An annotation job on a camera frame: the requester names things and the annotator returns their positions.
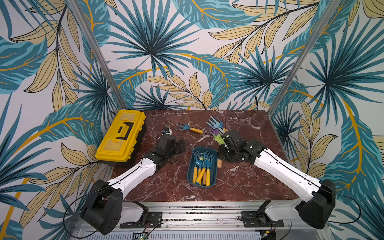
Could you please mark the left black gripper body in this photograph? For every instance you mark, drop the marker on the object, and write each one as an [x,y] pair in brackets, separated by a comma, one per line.
[175,148]

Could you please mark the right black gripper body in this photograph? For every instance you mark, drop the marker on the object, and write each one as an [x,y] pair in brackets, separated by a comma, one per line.
[227,139]

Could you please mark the blue fork yellow handle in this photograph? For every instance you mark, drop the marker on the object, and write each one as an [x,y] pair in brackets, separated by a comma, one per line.
[186,127]

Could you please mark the purple small rake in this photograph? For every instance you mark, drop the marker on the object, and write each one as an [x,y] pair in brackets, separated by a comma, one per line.
[215,132]

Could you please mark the light blue fork pink handle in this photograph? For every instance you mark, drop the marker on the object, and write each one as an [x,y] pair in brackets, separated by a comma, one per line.
[216,124]

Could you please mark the green rake wooden handle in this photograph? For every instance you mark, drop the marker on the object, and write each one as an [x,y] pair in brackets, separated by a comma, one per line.
[220,141]

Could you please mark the blue claw rake yellow handle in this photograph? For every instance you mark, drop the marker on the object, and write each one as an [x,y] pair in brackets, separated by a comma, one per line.
[208,165]

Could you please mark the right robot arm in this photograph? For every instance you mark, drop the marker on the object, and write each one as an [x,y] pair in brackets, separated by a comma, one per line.
[316,199]

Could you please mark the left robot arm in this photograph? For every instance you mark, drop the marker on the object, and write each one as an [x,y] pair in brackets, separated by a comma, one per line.
[103,208]

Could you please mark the teal storage tray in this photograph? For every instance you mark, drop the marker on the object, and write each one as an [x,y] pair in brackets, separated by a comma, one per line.
[213,170]

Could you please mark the yellow plastic toolbox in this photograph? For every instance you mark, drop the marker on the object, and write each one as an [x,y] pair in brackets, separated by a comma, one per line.
[122,141]

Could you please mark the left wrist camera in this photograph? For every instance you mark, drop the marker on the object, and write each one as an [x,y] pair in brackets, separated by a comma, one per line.
[166,131]

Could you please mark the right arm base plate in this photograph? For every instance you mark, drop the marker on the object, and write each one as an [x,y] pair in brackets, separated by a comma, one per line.
[254,219]

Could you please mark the aluminium rail frame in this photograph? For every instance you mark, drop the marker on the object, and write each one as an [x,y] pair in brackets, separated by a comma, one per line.
[221,220]

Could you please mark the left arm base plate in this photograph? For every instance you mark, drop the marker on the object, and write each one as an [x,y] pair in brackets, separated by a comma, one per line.
[149,220]

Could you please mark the right aluminium corner post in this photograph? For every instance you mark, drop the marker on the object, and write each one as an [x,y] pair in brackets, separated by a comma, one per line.
[323,21]

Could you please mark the aluminium corner post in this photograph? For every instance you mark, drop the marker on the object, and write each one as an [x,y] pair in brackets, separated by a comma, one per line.
[323,21]
[94,46]

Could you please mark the left aluminium corner post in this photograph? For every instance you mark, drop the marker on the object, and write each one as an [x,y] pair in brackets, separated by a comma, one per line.
[94,46]

